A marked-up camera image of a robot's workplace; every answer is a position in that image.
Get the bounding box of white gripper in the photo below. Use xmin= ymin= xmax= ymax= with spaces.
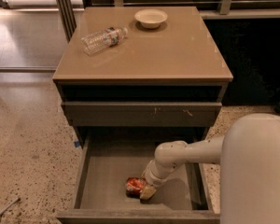
xmin=140 ymin=160 xmax=166 ymax=200

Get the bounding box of open grey middle drawer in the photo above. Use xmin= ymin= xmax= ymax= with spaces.
xmin=57 ymin=138 xmax=219 ymax=224

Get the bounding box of clear plastic water bottle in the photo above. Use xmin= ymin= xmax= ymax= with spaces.
xmin=81 ymin=27 xmax=128 ymax=55

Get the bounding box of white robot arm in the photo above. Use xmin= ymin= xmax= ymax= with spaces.
xmin=143 ymin=113 xmax=280 ymax=224

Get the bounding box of grey drawer cabinet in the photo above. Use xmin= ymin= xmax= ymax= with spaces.
xmin=53 ymin=7 xmax=232 ymax=142

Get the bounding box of grey metal post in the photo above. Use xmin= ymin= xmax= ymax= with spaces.
xmin=56 ymin=0 xmax=77 ymax=41

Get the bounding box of closed grey top drawer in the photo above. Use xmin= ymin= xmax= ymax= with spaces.
xmin=62 ymin=102 xmax=222 ymax=127

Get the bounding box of white shallow bowl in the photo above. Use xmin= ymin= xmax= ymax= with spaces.
xmin=134 ymin=9 xmax=168 ymax=29

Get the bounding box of blue tape piece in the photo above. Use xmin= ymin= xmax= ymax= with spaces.
xmin=74 ymin=141 xmax=80 ymax=147

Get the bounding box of crushed orange soda can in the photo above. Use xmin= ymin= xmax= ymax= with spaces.
xmin=125 ymin=177 xmax=147 ymax=198

